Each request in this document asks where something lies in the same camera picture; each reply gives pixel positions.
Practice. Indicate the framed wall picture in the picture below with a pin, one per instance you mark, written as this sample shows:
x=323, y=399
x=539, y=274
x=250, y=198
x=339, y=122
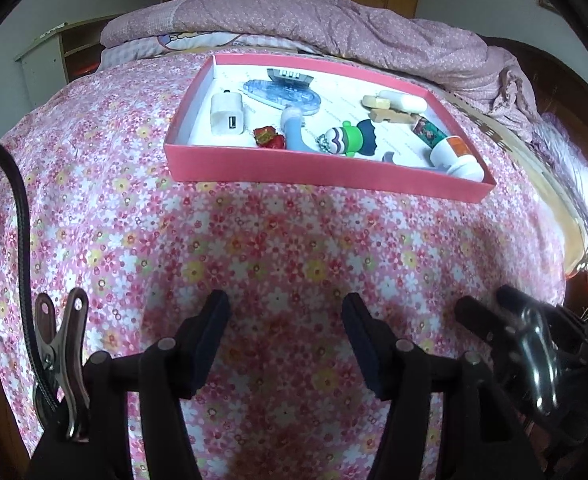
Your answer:
x=547, y=5

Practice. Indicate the white earbuds case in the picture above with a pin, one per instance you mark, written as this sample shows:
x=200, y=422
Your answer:
x=404, y=102

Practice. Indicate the striped green blue toy figure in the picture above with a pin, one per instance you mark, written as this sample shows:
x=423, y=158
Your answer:
x=349, y=140

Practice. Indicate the white bottle orange label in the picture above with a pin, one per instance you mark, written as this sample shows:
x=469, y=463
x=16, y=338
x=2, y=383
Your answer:
x=456, y=159

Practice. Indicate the wooden chinese chess piece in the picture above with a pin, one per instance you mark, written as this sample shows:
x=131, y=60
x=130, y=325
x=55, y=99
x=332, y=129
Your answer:
x=375, y=103

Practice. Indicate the pink floral bed sheet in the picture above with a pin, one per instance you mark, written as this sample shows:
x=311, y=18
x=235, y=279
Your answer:
x=285, y=398

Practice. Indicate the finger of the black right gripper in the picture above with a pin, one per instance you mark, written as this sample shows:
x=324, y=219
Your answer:
x=489, y=327
x=518, y=303

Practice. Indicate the small red toy figure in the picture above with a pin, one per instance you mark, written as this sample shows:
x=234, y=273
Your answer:
x=268, y=137

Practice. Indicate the pink shallow cardboard box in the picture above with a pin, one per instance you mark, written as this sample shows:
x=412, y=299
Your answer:
x=193, y=153

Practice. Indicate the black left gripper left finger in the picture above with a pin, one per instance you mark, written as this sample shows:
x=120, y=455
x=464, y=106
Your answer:
x=169, y=371

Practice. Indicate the white usb wall charger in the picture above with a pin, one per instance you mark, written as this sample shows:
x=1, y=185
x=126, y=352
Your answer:
x=226, y=113

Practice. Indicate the blue correction tape dispenser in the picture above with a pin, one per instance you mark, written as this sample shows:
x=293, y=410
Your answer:
x=281, y=96

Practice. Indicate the mauve crumpled quilt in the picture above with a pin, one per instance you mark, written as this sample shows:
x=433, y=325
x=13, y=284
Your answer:
x=456, y=59

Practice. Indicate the silver spring clamp right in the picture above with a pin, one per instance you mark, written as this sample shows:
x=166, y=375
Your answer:
x=538, y=359

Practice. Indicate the grey curved plastic handle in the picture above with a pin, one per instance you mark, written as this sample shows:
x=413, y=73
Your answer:
x=391, y=158

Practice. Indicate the blue grey curved part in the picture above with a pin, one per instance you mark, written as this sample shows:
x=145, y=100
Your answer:
x=292, y=128

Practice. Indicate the green patterned tube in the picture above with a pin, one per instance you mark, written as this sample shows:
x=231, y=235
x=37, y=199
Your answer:
x=429, y=133

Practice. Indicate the dark wooden headboard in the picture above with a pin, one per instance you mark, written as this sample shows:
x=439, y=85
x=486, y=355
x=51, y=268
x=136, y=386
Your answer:
x=559, y=89

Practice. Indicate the grey studded building plate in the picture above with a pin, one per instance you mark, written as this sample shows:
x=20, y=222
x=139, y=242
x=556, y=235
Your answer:
x=289, y=77

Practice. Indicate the white bedside cabinet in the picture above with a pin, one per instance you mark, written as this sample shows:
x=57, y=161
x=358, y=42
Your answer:
x=61, y=55

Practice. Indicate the lilac frilled pillow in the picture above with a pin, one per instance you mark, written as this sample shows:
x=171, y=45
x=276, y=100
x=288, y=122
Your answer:
x=552, y=143

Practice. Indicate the wooden puzzle block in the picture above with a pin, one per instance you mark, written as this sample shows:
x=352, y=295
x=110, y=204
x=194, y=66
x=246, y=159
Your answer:
x=393, y=116

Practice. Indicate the silver spring clamp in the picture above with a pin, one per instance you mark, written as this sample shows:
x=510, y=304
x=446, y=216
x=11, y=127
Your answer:
x=538, y=359
x=60, y=352

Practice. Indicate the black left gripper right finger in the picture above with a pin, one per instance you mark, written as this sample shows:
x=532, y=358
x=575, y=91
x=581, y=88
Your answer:
x=401, y=373

